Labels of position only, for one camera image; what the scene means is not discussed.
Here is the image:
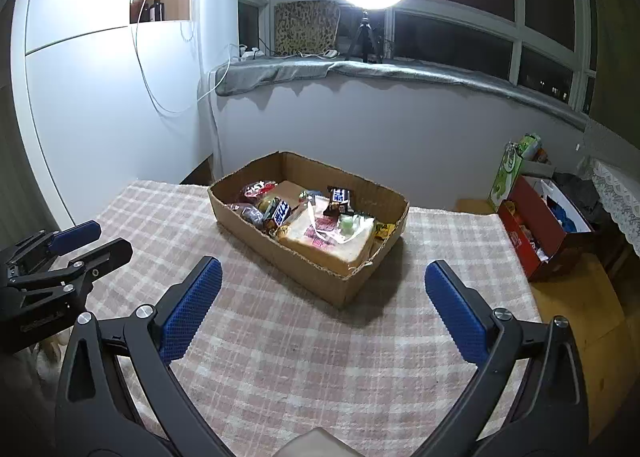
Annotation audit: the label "red shoe box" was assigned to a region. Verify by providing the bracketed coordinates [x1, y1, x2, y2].
[498, 176, 596, 281]

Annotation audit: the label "red clear candy wrapper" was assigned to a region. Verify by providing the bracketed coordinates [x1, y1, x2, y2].
[240, 180, 278, 205]

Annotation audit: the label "open cardboard box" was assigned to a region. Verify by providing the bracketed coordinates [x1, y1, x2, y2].
[207, 152, 409, 309]

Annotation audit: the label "large Snickers bar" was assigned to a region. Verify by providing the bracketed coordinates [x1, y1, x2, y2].
[323, 186, 355, 217]

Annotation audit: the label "lace covered side table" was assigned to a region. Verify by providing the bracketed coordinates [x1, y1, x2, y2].
[588, 157, 640, 255]

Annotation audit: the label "yellow candy packet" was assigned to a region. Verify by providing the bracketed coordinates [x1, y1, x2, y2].
[374, 221, 396, 241]

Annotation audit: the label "leopard print cushion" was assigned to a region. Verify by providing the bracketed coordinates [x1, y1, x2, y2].
[274, 0, 341, 55]

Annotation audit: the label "pink plaid tablecloth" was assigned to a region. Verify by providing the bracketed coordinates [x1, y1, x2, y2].
[87, 181, 539, 456]

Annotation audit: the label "red date snack packet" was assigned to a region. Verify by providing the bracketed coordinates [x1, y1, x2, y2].
[227, 203, 264, 229]

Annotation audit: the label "white power strip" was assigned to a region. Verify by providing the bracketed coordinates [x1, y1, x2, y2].
[240, 48, 265, 62]

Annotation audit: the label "small dark Snickers bar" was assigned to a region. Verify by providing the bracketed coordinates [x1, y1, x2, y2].
[262, 197, 291, 235]

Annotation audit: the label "green jelly cup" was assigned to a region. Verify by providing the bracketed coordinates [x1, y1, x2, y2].
[337, 214, 359, 237]

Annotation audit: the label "white charging cable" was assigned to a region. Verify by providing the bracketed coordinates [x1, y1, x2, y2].
[129, 0, 237, 116]

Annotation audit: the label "packaged white bread slices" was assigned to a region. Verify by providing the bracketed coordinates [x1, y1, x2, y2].
[276, 200, 375, 277]

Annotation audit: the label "round lollipop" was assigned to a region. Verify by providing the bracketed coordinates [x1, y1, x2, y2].
[257, 195, 280, 214]

